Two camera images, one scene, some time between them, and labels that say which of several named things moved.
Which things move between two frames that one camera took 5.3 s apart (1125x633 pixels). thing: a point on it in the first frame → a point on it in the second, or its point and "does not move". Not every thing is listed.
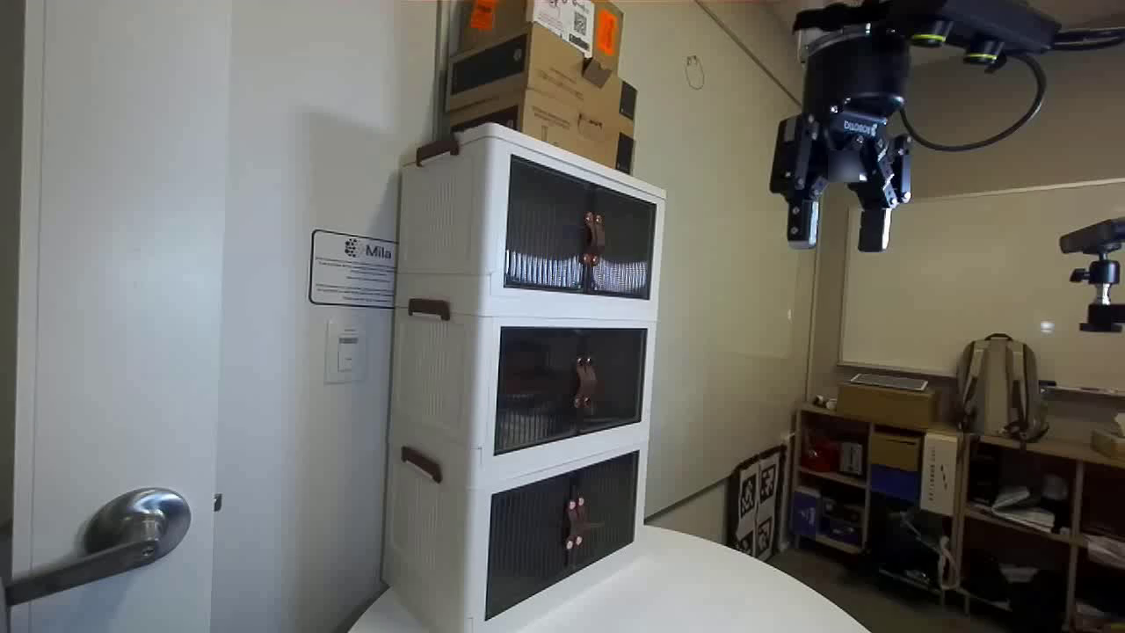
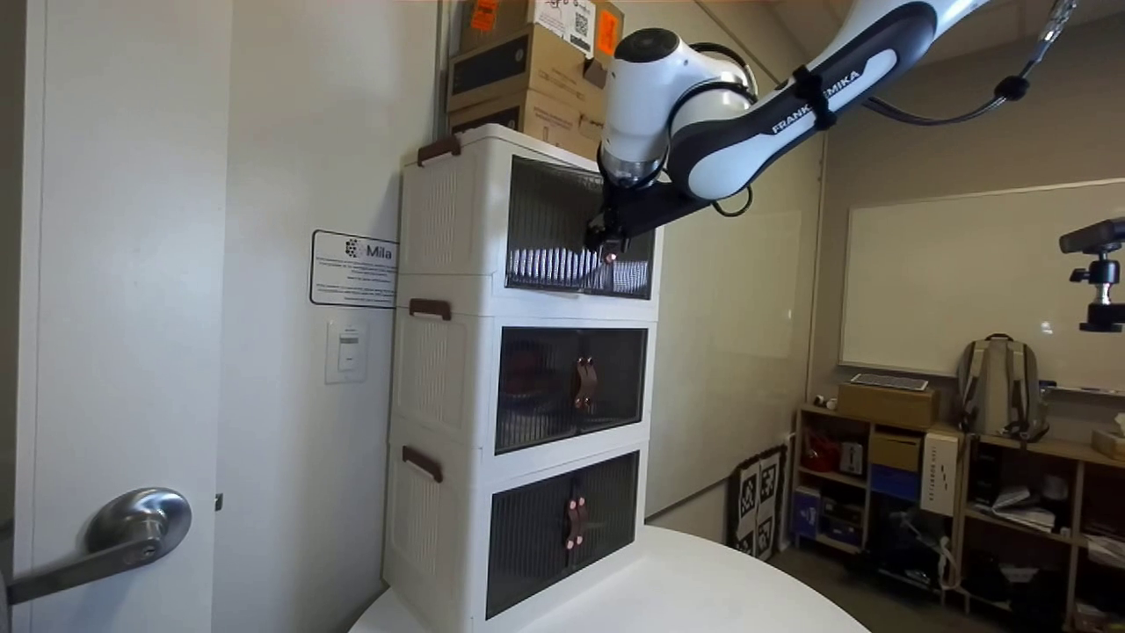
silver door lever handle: [122, 532] does not move
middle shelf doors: [561, 385] does not move
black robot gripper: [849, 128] → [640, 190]
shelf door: [626, 242] does not move
